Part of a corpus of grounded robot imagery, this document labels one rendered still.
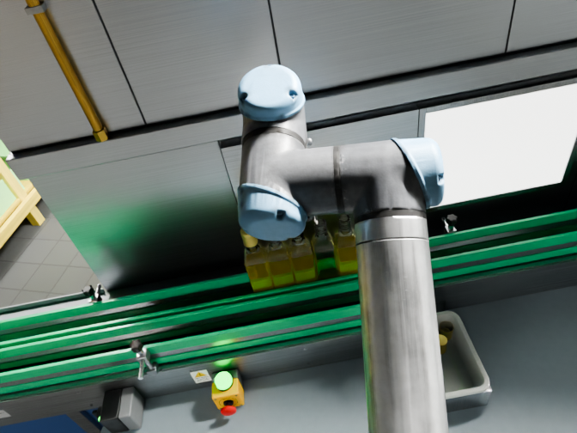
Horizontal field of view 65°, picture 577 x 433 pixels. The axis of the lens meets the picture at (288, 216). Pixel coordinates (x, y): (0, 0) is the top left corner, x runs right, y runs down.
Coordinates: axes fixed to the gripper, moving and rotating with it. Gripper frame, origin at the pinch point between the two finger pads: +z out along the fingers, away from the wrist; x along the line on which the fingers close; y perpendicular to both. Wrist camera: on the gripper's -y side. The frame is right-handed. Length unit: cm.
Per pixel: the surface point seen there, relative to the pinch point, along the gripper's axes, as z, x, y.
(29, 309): 54, -84, -13
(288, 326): 38.6, -6.8, 11.3
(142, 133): 5.2, -29.4, -29.2
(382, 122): 13.1, 24.6, -25.0
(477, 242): 47, 49, -3
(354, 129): 13.4, 17.9, -24.9
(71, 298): 54, -71, -14
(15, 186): 158, -170, -139
